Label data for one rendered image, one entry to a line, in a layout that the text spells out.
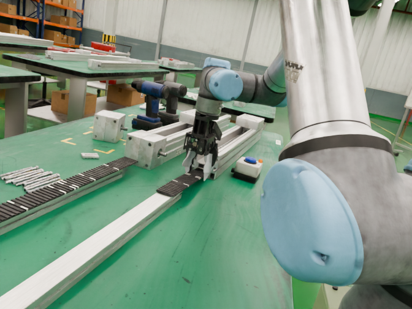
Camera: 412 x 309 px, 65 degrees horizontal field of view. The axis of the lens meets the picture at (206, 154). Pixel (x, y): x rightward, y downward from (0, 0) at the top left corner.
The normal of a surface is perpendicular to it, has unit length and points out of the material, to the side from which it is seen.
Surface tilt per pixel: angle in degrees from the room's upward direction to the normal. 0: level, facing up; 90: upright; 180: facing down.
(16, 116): 90
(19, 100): 90
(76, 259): 0
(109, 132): 90
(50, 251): 0
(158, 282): 0
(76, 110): 90
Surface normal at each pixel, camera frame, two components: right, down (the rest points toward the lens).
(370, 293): -0.88, -0.43
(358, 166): -0.01, -0.37
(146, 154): -0.34, 0.22
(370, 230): 0.26, -0.09
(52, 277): 0.20, -0.94
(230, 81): 0.20, 0.33
